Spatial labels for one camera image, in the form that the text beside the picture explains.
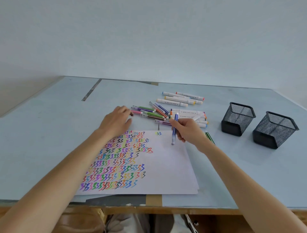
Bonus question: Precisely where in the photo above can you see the person's left hand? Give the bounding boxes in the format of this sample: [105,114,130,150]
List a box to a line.
[97,106,134,141]

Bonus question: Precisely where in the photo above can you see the person's right hand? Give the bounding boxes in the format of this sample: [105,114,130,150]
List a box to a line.
[171,118,207,152]

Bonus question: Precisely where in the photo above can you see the blue thin felt pen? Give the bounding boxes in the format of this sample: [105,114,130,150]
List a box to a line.
[171,113,179,146]

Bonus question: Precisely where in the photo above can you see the person's left forearm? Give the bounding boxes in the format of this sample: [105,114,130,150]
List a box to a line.
[0,129,114,233]

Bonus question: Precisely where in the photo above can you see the person's right forearm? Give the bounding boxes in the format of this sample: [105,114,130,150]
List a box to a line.
[197,140,307,233]

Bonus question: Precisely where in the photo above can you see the pile of white markers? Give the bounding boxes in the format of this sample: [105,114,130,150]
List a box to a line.
[169,108,209,128]

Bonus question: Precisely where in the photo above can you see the pile of thin coloured pens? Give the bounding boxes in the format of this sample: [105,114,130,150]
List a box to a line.
[131,101,173,127]

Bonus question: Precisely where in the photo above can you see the white marker with red cap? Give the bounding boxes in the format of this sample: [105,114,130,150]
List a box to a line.
[176,91,205,101]

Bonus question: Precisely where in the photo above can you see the white paper with coloured scribbles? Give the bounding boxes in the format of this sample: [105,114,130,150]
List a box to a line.
[74,130,200,196]

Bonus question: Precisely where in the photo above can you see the metal strip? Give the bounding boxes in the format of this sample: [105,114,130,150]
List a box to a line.
[81,78,103,102]

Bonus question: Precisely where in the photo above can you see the black mesh pen holder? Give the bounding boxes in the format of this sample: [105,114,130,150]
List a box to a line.
[252,111,299,150]
[221,102,256,137]

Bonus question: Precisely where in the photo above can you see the brown tape strip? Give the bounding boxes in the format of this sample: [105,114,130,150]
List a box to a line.
[146,194,163,207]

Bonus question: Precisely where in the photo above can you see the dark grey sheet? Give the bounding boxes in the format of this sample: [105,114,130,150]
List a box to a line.
[85,195,147,207]

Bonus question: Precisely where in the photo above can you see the person's light trousers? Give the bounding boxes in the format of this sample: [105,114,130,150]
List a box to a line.
[105,213,192,233]

